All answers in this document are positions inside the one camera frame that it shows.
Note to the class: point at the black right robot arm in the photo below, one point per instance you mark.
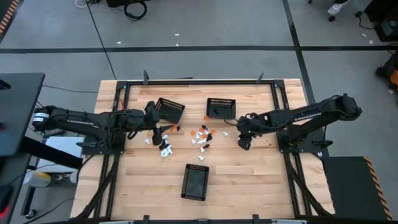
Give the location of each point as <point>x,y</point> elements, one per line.
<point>311,113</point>

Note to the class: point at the black aluminium table frame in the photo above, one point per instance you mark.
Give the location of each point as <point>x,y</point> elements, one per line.
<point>161,82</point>

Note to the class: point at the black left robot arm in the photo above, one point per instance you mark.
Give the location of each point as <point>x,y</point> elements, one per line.
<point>77,119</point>

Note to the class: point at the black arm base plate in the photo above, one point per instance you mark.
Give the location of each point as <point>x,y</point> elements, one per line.
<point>90,151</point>
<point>311,149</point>

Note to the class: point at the white crumpled wrapper right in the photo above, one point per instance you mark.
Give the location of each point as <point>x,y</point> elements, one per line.
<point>225,133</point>

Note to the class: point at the black hazard-striped floor mat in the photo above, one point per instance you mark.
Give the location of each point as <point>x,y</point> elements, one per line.
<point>7,15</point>

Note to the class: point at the black desk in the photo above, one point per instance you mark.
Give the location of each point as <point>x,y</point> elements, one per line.
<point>18,109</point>

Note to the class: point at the office chair base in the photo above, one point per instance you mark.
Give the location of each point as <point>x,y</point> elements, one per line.
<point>331,18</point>

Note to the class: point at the white crumpled wrappers left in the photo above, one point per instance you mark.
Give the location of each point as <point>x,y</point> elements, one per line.
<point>163,153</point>

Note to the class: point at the person's foot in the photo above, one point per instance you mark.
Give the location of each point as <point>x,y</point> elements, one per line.
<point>337,7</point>

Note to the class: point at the black equipment box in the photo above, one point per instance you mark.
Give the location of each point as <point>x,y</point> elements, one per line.
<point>115,2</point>

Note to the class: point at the black floor equipment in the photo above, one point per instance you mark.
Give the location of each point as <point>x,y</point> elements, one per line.
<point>385,28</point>

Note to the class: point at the black power adapter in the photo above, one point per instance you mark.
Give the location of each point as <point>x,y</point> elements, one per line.
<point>51,133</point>

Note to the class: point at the white and yellow container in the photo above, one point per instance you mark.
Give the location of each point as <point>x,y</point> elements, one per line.
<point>38,180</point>

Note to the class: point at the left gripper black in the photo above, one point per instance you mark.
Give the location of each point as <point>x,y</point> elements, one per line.
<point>152,118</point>

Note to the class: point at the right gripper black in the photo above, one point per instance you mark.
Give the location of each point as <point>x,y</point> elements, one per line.
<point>247,126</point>

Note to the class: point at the black slotted plastic basket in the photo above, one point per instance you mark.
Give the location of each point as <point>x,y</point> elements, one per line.
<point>172,113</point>
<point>195,183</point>
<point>227,109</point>

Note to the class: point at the black hazard-striped platform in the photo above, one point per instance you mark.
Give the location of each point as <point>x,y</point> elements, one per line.
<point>348,186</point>

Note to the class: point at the black and orange object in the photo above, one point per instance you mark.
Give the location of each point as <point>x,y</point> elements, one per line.
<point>388,70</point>

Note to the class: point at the white box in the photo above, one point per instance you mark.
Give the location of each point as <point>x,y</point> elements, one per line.
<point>66,144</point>

